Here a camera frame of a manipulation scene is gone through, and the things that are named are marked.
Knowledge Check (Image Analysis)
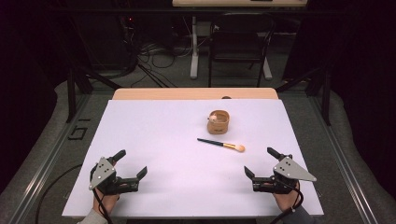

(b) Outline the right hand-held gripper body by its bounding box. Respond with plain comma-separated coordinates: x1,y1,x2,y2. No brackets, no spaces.
251,156,318,195

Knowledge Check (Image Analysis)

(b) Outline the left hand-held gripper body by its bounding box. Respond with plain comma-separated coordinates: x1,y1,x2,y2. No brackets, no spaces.
88,156,140,196

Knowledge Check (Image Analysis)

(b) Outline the black-handled makeup brush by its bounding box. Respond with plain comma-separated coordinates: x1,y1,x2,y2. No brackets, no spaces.
196,137,247,153

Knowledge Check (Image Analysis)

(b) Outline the tan round storage basket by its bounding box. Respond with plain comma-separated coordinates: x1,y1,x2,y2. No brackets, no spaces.
206,109,231,135

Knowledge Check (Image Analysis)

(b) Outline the person's left hand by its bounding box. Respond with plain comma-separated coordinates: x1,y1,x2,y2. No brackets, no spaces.
92,189,120,217

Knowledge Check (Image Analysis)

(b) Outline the person's right hand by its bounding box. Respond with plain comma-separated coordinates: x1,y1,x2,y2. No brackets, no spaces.
273,182,302,213

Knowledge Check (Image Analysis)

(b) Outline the white table cover board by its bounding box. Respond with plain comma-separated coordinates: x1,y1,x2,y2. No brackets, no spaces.
61,98,325,218

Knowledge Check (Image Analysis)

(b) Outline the black metal stand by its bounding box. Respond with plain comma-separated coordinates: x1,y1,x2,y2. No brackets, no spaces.
65,66,122,124
275,66,332,127

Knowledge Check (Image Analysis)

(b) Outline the black folding chair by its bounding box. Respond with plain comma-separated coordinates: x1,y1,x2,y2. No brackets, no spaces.
207,12,277,88

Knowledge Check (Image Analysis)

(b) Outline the wooden desk with white legs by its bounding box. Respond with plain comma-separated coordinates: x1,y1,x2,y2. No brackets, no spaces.
171,0,309,81

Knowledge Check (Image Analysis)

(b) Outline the right hand-held gripper black cable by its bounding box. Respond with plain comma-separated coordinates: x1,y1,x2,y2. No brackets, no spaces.
269,179,304,224

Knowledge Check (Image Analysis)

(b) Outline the hand-held gripper black cable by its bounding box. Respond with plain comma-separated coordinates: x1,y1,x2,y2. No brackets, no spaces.
92,188,114,224
269,179,304,224

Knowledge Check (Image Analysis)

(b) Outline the left hand-held gripper black cable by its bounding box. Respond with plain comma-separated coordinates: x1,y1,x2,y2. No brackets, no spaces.
92,188,114,224

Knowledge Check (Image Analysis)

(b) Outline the aluminium floor rail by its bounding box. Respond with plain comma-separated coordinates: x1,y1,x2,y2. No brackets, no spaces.
307,92,379,224
6,92,92,224

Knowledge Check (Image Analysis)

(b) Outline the black floor cable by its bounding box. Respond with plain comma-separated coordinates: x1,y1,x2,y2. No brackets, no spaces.
35,163,83,224

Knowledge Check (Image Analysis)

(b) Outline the bundle of floor cables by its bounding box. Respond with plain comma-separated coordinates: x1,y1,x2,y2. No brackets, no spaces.
130,38,194,89

